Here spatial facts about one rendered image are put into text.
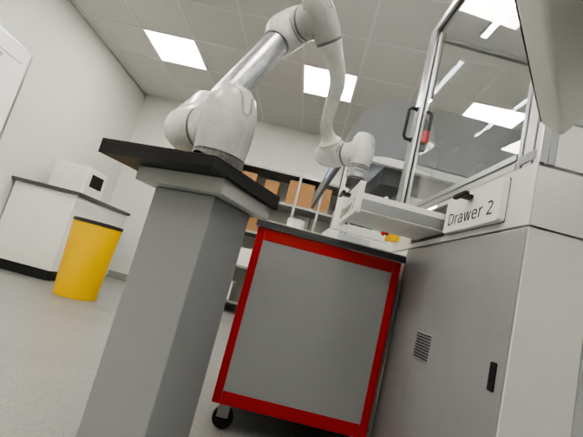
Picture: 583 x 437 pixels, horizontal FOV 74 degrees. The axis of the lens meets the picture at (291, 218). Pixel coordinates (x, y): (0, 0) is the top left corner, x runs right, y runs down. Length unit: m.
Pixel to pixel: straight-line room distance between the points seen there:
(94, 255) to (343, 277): 2.51
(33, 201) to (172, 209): 3.56
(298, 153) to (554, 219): 5.07
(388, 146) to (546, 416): 1.70
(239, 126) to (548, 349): 0.90
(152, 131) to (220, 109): 5.30
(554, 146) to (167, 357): 1.01
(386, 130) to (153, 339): 1.80
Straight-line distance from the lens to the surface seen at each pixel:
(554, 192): 1.02
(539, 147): 1.03
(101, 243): 3.58
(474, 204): 1.15
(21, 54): 4.60
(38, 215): 4.52
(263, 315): 1.45
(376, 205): 1.27
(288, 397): 1.51
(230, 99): 1.14
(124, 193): 6.26
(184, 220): 1.04
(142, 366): 1.07
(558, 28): 0.63
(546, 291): 0.98
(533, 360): 0.97
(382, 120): 2.41
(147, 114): 6.54
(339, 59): 1.59
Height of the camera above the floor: 0.55
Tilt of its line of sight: 9 degrees up
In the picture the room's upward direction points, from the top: 14 degrees clockwise
